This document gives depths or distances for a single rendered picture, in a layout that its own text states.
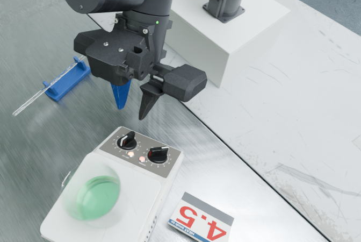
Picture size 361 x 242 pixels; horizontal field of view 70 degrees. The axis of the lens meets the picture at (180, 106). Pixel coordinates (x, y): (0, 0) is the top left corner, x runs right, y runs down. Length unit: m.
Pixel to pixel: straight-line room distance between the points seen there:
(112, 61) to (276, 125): 0.37
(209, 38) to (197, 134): 0.18
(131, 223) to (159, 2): 0.27
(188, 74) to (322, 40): 0.49
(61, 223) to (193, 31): 0.39
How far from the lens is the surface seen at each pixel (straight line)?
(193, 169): 0.48
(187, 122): 0.51
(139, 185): 0.38
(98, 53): 0.29
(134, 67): 0.28
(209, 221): 0.45
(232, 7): 0.54
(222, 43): 0.50
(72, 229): 0.38
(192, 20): 0.53
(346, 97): 0.66
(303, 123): 0.58
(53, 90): 0.56
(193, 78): 0.31
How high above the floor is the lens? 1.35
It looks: 59 degrees down
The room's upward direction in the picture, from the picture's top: 5 degrees clockwise
